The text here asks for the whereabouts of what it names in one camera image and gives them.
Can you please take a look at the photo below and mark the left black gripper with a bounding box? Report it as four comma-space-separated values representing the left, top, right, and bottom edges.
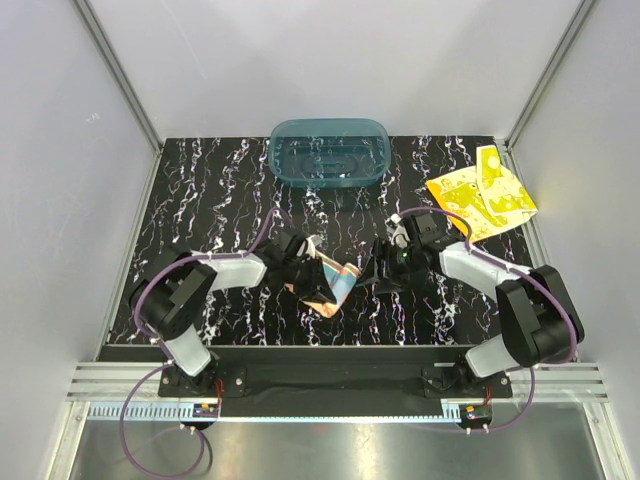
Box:
281, 256, 336, 307

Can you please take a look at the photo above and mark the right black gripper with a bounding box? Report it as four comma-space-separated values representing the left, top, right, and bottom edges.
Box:
355, 237, 421, 295

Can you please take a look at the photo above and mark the orange polka dot towel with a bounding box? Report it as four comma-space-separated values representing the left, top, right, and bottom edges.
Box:
285, 252, 360, 318

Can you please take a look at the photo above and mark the teal plastic basin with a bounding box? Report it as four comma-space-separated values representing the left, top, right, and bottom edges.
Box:
268, 118, 392, 189

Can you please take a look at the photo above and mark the yellow patterned towel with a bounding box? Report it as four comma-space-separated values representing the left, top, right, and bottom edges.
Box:
426, 145, 538, 243

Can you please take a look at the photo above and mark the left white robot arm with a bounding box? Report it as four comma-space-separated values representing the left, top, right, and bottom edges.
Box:
128, 228, 335, 396

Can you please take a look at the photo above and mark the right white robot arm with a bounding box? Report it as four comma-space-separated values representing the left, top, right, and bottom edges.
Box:
358, 235, 584, 397

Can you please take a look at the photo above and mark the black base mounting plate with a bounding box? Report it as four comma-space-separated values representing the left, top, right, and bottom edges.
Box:
158, 346, 512, 421

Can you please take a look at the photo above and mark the left connector board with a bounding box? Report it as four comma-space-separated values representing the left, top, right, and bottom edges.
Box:
193, 400, 221, 418

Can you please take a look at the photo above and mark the connector board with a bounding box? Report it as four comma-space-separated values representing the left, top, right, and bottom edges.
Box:
461, 404, 493, 423
193, 400, 221, 418

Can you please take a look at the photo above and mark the right connector board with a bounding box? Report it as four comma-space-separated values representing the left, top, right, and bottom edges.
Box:
461, 404, 493, 423

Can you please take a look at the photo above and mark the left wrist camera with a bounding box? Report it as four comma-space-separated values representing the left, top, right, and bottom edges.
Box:
294, 234, 323, 258

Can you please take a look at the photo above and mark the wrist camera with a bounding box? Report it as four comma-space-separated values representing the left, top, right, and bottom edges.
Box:
386, 213, 444, 248
294, 234, 323, 258

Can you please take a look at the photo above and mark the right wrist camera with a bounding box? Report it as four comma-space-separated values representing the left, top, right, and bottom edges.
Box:
386, 213, 444, 248

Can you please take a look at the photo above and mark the front aluminium rail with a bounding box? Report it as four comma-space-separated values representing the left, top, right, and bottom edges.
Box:
66, 362, 608, 403

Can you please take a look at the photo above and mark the right aluminium frame post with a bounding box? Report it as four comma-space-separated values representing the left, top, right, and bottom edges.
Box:
504, 0, 599, 153

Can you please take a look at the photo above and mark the aluminium frame post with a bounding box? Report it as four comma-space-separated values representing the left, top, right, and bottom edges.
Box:
504, 0, 599, 153
71, 0, 164, 153

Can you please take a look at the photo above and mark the left aluminium frame post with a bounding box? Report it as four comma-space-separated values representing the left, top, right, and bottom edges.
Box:
71, 0, 164, 153

